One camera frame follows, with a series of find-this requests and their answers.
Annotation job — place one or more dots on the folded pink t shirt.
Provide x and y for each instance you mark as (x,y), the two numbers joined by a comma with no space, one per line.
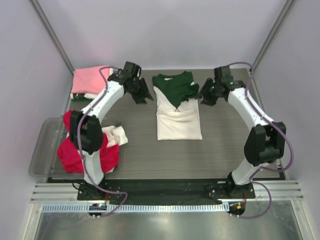
(87,80)

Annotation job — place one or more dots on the clear plastic bin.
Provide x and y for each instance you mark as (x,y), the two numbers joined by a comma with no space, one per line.
(45,161)

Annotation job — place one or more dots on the white and green raglan shirt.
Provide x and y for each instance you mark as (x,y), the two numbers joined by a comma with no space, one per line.
(177,109)

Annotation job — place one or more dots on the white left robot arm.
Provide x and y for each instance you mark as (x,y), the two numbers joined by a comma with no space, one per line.
(85,125)

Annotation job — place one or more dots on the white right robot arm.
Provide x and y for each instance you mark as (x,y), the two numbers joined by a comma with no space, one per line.
(265,143)

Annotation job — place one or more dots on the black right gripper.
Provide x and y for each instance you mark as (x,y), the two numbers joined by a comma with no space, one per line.
(203,93)

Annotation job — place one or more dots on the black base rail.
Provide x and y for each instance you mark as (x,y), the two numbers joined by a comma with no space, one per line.
(165,192)

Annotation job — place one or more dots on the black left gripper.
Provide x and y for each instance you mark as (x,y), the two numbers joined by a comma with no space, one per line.
(141,98)

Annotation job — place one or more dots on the perforated metal cable tray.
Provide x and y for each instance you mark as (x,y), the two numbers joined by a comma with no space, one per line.
(105,208)

